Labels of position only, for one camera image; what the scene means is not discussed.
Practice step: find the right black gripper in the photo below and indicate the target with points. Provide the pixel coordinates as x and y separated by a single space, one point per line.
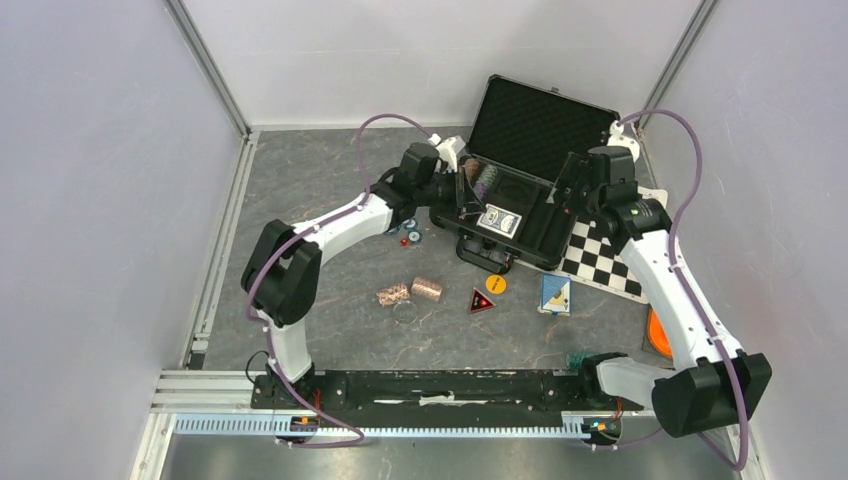
577 174

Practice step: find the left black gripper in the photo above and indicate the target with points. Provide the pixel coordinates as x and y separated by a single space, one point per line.
462 195

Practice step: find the black poker set case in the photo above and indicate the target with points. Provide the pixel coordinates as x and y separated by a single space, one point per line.
526 132

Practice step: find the brown chip stack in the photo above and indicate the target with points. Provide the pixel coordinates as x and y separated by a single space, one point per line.
471 167

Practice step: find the yellow dealer button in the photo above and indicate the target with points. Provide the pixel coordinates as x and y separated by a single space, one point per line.
496 284

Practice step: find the pink chip stack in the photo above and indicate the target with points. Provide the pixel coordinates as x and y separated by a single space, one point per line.
427 289
393 295

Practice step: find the blue card deck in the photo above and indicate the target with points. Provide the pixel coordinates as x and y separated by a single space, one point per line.
555 295
500 221

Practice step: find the purple chip stack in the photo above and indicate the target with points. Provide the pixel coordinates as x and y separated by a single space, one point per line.
481 189

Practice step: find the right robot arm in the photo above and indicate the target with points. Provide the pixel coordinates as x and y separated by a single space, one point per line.
713 383

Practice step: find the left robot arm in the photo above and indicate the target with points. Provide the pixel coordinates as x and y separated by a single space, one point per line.
282 273

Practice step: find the blue card deck in case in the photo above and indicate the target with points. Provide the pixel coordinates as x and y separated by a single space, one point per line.
500 221

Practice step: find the black white checkered board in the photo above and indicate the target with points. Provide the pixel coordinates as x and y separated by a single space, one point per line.
590 260

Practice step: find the red triangular card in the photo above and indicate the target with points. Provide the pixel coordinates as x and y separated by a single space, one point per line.
479 302

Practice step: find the clear round lid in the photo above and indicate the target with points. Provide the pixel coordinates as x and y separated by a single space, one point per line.
405 312

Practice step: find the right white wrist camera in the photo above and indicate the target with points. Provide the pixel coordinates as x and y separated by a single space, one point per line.
618 137

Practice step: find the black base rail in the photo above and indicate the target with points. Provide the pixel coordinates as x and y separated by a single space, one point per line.
453 398

